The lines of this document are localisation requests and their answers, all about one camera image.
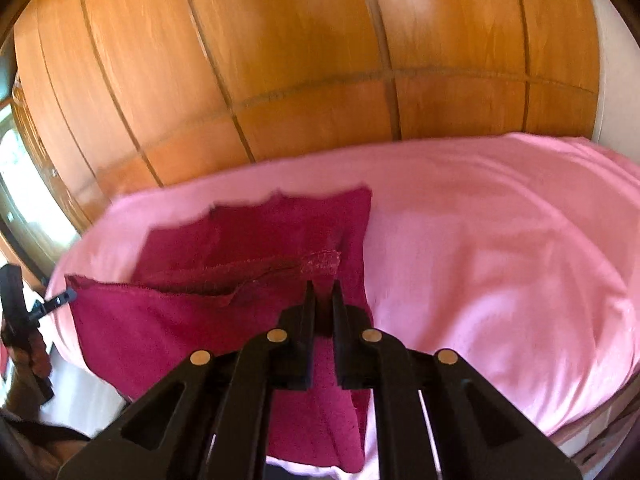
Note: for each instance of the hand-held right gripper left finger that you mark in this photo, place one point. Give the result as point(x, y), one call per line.
point(300, 345)

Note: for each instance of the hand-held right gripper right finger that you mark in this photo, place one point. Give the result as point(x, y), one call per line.
point(347, 350)

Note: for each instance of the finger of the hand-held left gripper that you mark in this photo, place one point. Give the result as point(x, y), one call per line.
point(57, 301)

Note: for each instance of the maroon cloth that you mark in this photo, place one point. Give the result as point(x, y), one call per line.
point(175, 320)

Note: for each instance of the person's left forearm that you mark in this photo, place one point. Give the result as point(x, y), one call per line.
point(30, 440)

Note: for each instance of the wooden framed window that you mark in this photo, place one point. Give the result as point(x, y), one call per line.
point(20, 185)

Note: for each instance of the pink bed sheet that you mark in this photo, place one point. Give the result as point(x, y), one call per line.
point(500, 260)

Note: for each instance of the wooden bed frame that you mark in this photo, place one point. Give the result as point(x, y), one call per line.
point(607, 432)

